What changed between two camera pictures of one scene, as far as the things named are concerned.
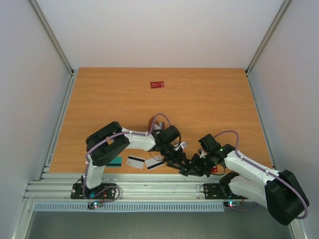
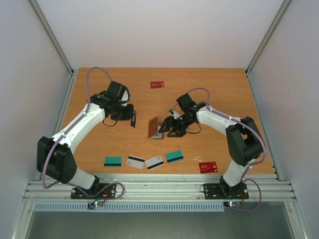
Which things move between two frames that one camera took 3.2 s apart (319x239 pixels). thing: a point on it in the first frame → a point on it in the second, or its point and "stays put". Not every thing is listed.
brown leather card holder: [152, 122] stays put
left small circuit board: [94, 205] stays put
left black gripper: [177, 160] → [128, 116]
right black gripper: [199, 165] → [173, 123]
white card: [135, 162] stays put
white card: [153, 163] stays put
